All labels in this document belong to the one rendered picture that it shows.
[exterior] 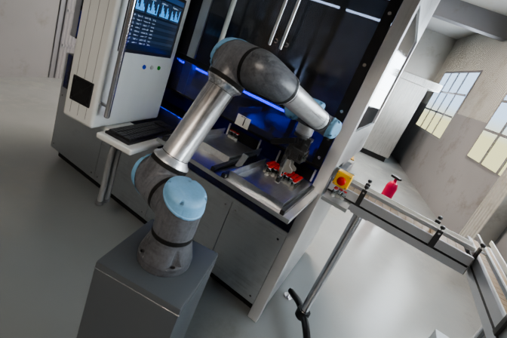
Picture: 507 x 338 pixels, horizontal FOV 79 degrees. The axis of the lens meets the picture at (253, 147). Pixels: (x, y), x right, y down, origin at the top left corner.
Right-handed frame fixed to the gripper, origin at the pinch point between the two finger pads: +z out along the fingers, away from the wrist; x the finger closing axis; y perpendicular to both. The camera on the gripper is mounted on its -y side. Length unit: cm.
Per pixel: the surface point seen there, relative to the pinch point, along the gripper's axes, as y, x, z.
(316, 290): 37, 34, 63
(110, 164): -95, -6, 48
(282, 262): 16, 19, 51
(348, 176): 25.4, 18.1, -8.0
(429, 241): 69, 30, 4
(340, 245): 37, 33, 32
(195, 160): -30.4, -21.6, 6.7
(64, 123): -177, 16, 60
